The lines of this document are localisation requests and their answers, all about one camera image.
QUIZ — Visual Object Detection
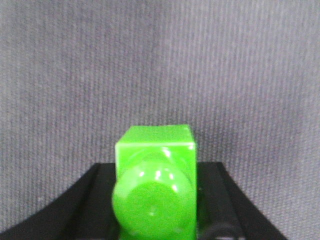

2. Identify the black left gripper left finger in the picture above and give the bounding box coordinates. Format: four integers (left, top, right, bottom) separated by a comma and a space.
0, 163, 120, 240

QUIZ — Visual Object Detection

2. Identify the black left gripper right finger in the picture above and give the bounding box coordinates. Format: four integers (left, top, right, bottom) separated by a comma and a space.
197, 162, 286, 240

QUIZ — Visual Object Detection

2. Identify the green toy building block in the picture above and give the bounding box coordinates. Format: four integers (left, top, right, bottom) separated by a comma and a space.
112, 124, 197, 240

